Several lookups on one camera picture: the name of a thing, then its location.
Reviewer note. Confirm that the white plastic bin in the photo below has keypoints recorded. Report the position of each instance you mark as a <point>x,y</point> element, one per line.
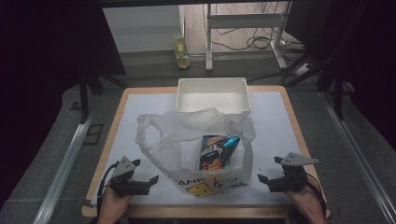
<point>213,93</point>

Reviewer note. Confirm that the blue chip packet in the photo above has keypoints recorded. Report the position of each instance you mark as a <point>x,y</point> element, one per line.
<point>216,152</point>

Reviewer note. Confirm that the person's left hand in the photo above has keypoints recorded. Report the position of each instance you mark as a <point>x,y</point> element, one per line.
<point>113,205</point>

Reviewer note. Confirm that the person's right hand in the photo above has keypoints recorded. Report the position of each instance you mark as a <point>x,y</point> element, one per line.
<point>306,203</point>

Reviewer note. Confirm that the white table mat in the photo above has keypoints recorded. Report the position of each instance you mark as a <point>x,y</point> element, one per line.
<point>274,130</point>

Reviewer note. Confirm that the black metal stand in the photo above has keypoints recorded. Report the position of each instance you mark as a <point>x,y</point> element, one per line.
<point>337,93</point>
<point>84,99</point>

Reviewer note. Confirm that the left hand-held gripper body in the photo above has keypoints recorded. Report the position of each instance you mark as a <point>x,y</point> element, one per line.
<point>127,185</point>

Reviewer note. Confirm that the white metal desk frame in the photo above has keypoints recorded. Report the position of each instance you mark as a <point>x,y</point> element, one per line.
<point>246,21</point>

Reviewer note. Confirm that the aluminium rail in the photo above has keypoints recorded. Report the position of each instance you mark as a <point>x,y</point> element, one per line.
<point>63,169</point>
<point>358,155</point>

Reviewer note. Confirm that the clear printed plastic bag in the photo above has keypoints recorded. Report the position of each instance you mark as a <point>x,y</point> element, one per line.
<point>174,149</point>

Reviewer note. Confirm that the yellow drink bottle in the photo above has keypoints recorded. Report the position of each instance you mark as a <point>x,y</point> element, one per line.
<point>181,51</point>

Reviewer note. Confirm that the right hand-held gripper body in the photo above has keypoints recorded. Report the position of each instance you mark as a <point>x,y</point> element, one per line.
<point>291,180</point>

